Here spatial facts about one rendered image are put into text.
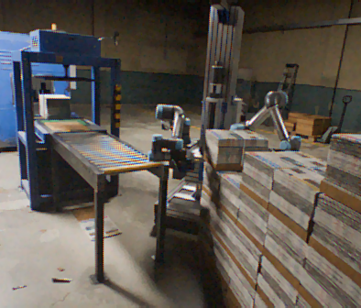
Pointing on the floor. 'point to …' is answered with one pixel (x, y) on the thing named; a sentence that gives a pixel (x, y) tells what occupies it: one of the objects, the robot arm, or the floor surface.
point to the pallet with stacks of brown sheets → (307, 126)
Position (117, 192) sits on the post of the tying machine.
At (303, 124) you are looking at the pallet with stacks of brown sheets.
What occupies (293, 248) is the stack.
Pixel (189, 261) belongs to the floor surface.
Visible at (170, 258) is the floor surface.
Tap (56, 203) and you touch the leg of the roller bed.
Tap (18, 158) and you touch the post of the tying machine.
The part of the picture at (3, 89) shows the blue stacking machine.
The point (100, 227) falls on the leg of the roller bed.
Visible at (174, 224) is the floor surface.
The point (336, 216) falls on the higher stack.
